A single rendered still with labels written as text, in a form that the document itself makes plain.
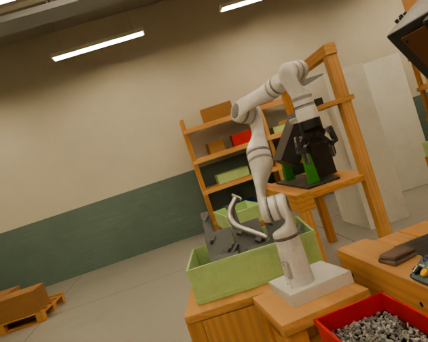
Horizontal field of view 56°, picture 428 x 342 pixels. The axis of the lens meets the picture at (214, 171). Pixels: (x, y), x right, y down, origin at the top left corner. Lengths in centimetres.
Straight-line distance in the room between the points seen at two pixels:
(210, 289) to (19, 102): 716
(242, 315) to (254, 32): 724
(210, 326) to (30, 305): 453
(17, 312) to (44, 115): 382
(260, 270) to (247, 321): 23
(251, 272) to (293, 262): 47
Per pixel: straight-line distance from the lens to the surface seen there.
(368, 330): 116
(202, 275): 191
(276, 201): 144
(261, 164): 150
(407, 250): 150
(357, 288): 149
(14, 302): 627
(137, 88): 821
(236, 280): 191
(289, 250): 146
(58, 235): 844
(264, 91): 150
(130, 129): 811
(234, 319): 188
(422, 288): 131
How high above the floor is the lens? 143
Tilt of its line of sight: 2 degrees down
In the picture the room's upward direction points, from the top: 18 degrees counter-clockwise
